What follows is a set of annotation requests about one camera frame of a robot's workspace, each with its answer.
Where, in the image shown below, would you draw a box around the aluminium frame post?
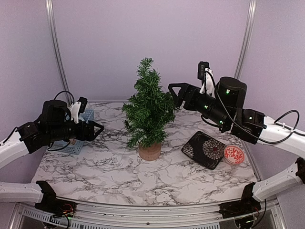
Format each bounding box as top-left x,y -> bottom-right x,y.
45,0 -> 69,91
234,0 -> 257,82

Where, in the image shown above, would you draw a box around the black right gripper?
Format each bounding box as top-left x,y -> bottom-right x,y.
169,83 -> 232,129

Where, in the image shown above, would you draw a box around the light blue plastic basket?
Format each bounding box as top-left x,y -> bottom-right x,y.
52,109 -> 95,155

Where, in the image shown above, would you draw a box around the small green christmas tree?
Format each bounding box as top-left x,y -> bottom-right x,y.
122,57 -> 177,161

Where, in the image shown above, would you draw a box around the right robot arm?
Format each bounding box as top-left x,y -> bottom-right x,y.
168,72 -> 305,214

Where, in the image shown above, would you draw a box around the black floral rectangular plate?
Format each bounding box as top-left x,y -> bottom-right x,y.
181,131 -> 227,170

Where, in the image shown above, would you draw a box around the right aluminium frame post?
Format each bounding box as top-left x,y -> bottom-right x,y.
234,0 -> 257,82

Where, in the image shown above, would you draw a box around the aluminium front rail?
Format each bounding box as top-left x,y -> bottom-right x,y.
8,198 -> 287,229

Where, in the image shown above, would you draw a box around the red white patterned bowl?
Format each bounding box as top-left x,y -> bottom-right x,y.
224,145 -> 245,165

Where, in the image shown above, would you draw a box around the clear string ornament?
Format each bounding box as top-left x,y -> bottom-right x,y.
112,150 -> 126,168

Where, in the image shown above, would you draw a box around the beige burlap bow ornament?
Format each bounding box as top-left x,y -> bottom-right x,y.
70,139 -> 77,146

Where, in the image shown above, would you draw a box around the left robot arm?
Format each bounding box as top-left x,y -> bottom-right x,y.
0,97 -> 104,212

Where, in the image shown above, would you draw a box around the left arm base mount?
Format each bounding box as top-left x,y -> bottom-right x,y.
35,198 -> 76,217

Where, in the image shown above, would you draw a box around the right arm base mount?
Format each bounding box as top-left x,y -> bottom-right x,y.
219,200 -> 262,219

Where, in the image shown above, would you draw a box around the left aluminium frame post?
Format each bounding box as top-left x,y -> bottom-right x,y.
45,0 -> 69,91

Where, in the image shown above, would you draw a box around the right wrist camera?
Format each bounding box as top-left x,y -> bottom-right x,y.
197,61 -> 214,96

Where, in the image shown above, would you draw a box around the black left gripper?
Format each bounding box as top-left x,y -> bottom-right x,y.
48,119 -> 103,142

